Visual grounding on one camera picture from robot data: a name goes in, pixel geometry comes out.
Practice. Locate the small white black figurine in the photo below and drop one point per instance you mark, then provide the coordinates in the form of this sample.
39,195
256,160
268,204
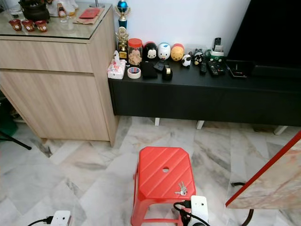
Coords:
186,60

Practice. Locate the white tape roll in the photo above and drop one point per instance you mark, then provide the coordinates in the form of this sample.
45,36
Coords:
134,76

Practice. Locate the red packet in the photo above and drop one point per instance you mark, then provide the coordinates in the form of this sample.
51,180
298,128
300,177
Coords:
90,13

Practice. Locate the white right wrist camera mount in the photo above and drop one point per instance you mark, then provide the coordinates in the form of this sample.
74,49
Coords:
199,207

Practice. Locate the slim black remote control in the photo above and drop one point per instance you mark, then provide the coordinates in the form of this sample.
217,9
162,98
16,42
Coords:
202,68

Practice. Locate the black tape dispenser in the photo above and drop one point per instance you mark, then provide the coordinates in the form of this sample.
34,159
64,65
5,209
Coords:
167,73

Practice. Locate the blue globe trophy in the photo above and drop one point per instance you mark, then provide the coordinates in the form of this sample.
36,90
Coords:
122,6

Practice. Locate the black tv console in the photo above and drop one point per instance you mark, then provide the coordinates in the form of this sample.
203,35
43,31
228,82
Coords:
207,99

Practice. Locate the black television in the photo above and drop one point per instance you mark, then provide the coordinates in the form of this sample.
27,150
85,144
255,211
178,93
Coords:
270,33

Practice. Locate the black stand leg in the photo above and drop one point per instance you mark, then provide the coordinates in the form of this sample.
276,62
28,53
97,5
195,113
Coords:
16,141

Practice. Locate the white pink tissue pack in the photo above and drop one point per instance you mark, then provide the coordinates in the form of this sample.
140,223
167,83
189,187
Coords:
116,68

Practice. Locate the white blue round plush toy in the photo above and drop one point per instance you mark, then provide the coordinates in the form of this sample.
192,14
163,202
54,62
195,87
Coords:
164,51

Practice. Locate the red lidded snack jar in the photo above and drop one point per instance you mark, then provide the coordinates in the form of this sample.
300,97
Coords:
135,54

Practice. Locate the red edged marble table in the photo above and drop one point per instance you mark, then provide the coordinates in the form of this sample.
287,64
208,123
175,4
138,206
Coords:
270,181

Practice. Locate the orange round plush toy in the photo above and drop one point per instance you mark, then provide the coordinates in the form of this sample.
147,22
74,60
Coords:
177,52

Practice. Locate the light wooden cabinet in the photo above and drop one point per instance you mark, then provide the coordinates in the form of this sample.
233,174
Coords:
61,94

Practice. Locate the small gold trophy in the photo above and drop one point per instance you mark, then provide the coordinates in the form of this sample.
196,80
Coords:
122,43

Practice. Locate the silver key bunch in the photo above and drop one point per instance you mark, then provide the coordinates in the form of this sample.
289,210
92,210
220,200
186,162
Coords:
181,189

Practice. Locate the flat black tray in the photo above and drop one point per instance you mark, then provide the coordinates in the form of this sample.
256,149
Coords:
240,68

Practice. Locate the dark incense pot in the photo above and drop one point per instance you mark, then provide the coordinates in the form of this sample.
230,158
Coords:
34,10

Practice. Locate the small black box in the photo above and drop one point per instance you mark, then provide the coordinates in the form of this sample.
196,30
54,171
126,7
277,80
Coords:
159,65

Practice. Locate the black round plush toy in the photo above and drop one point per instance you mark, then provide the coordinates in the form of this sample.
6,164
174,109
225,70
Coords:
150,51

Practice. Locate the small red cup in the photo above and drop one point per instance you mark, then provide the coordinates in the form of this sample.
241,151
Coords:
15,25
28,26
41,26

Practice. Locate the red plastic stool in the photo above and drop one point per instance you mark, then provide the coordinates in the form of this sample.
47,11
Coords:
162,179

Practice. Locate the green object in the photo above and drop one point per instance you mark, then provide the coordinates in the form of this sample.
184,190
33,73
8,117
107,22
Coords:
7,117

